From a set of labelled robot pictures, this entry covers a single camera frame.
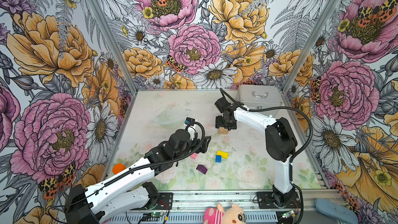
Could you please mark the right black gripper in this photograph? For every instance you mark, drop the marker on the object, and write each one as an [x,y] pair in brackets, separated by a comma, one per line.
[218,123]

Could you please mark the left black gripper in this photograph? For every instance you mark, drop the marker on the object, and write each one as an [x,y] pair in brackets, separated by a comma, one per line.
[203,148]

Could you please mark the natural wood block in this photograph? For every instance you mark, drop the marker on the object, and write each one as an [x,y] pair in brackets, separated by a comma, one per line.
[223,131]

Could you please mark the yellow wood block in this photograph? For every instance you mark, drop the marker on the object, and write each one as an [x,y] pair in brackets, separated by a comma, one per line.
[222,154]

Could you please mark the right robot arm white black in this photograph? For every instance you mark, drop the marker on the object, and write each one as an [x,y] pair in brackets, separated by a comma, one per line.
[280,143]

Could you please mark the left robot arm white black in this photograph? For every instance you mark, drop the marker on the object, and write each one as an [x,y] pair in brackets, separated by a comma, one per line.
[132,187]

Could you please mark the purple wood block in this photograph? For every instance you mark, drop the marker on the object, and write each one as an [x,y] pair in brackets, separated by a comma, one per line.
[201,168]

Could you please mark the blue wood block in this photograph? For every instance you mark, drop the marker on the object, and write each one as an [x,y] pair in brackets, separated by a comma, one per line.
[218,159]

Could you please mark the silver aluminium case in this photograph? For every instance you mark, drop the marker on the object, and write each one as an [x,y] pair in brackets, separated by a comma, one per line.
[259,97]

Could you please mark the pink plush pig toy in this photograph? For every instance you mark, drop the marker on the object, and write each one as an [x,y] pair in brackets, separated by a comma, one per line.
[218,215]

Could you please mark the blue grey cushion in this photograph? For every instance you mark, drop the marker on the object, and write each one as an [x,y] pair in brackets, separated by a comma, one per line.
[335,211]

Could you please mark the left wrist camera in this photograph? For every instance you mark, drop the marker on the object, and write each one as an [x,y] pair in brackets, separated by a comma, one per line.
[190,123]

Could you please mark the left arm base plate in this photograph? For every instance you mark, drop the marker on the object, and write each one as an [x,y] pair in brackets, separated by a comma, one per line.
[162,202]

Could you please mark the aluminium front rail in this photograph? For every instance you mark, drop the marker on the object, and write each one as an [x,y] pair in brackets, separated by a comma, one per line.
[189,206]

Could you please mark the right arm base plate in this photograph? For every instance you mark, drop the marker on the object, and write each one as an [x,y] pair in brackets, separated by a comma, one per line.
[272,200]

